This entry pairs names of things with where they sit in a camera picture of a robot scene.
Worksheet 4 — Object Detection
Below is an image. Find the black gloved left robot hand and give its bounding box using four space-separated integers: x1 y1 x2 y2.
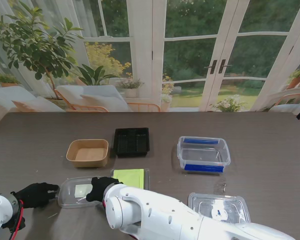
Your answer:
14 182 60 209

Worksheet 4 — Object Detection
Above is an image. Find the red left arm cable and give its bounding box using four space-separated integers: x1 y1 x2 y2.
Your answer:
9 199 26 240

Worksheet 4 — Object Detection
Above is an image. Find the clear lid with blue mark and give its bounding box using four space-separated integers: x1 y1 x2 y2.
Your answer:
187 192 251 224

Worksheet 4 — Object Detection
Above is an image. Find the clear lid with green sheet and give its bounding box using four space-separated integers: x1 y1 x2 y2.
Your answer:
110 168 151 190

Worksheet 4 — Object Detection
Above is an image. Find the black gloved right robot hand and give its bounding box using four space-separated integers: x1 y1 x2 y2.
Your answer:
86 176 125 203

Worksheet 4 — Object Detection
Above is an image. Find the clear lid with white label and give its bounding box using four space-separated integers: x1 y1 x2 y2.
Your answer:
57 176 103 209

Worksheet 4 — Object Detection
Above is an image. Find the brown kraft paper container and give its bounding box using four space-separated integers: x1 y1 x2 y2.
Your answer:
65 138 110 168

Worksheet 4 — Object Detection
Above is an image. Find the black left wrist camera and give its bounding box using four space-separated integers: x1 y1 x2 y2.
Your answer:
1 216 26 231

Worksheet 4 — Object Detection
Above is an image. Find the clear container with blue clips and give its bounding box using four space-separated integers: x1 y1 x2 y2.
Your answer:
176 135 232 175

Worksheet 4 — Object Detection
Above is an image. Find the black plastic tray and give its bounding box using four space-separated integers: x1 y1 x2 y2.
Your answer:
112 127 151 159

